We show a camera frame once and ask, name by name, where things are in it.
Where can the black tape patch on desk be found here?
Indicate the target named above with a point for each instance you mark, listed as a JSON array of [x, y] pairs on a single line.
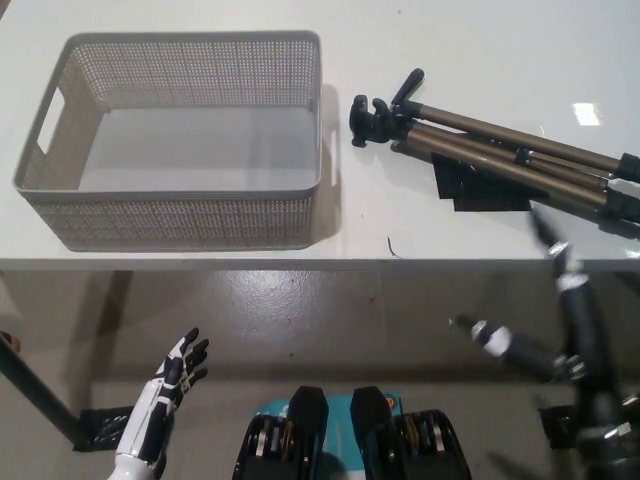
[[480, 197]]

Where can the bronze tripod with black head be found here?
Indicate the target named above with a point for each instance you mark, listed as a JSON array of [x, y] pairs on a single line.
[[465, 142]]

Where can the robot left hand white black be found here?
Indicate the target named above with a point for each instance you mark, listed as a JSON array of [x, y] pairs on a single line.
[[160, 395]]

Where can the black metal table leg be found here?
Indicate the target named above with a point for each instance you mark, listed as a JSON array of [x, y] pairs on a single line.
[[40, 390]]

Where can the robot body black teal blocks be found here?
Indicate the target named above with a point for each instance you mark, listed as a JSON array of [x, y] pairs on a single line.
[[310, 435]]

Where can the orange and black object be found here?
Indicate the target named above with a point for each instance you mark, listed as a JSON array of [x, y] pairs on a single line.
[[9, 340]]

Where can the grey perforated rectangular basket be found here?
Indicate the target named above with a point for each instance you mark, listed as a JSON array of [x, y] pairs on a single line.
[[190, 220]]

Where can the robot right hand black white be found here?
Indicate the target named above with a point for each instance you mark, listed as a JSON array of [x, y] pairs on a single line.
[[582, 360]]

